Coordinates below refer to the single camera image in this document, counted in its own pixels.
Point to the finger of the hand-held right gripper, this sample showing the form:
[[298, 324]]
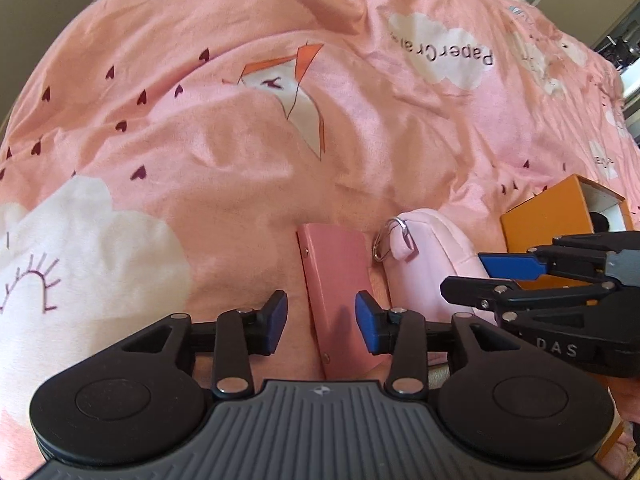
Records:
[[510, 265], [470, 290]]

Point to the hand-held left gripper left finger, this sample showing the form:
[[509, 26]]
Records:
[[276, 321]]

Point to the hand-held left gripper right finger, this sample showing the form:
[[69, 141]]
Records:
[[366, 322]]

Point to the pink card wallet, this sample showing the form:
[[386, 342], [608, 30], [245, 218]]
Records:
[[335, 280]]

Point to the orange box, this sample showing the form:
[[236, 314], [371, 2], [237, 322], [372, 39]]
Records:
[[550, 220]]

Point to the pink printed blanket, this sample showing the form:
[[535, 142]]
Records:
[[200, 160]]

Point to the cluttered shelf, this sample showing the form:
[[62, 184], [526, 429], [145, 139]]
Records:
[[620, 47]]

